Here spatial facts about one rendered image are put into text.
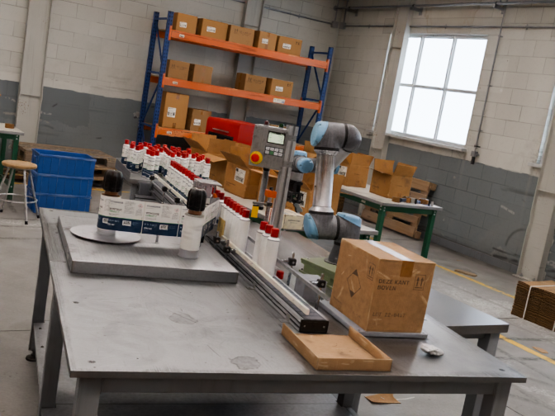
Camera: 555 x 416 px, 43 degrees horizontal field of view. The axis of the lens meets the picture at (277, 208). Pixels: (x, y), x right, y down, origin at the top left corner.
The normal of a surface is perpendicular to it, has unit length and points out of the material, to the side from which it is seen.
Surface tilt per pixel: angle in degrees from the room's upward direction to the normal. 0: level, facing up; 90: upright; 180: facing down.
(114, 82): 90
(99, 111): 90
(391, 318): 90
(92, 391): 90
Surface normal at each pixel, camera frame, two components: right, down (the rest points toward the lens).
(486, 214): -0.85, -0.07
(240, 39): 0.51, 0.23
